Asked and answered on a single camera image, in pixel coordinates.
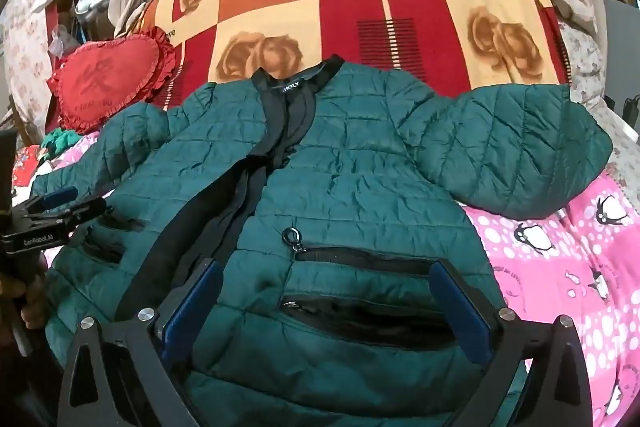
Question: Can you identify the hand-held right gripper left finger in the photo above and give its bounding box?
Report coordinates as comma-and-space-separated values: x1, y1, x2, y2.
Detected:
59, 257, 226, 427

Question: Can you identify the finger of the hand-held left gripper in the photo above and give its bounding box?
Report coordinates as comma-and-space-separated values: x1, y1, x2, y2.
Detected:
25, 187, 80, 214
50, 199, 108, 233

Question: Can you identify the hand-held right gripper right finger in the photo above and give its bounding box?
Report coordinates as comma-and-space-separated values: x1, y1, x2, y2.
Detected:
429, 257, 596, 427

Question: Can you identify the green quilted jacket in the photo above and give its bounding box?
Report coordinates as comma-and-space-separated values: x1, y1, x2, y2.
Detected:
30, 54, 613, 427

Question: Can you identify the person's left hand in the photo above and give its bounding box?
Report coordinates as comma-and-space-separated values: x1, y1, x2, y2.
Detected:
0, 252, 51, 333

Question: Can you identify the red printed cloth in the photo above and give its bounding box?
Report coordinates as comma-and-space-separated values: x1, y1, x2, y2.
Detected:
10, 146, 47, 188

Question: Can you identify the green ruffled cloth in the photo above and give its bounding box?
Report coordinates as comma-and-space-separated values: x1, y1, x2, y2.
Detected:
40, 128, 82, 154

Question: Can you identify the pink penguin blanket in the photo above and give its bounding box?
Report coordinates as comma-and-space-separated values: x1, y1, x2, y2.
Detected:
30, 129, 640, 427

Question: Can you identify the red heart pillow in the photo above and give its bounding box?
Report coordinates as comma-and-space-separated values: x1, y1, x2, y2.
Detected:
47, 27, 183, 130

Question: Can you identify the floral curtain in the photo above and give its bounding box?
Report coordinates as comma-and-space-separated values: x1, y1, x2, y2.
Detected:
5, 0, 76, 128

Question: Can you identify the grey cabinet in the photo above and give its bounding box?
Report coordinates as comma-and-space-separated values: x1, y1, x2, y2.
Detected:
602, 0, 640, 98

